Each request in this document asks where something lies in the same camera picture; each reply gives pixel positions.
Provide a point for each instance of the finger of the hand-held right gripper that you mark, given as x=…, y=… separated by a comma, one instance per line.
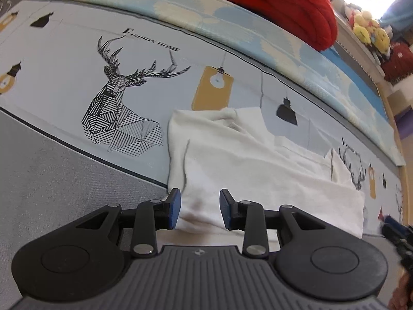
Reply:
x=394, y=229

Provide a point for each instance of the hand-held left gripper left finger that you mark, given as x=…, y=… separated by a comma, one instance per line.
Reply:
x=174, y=208

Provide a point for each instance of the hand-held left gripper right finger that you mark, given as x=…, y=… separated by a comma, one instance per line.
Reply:
x=226, y=210

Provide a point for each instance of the white small garment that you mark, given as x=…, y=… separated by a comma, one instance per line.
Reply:
x=258, y=174

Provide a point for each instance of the person's right hand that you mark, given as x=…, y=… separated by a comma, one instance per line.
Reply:
x=400, y=292

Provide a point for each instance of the deer printed bedsheet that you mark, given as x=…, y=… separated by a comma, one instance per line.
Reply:
x=64, y=71

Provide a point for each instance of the light blue patterned mat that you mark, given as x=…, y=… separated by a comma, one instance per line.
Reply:
x=245, y=29

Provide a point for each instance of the yellow plush toy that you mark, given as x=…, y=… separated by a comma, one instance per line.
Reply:
x=381, y=38
x=362, y=27

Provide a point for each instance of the red knit blanket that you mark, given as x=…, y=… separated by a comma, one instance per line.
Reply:
x=284, y=3

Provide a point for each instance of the wooden bed frame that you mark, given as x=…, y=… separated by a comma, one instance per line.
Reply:
x=392, y=116

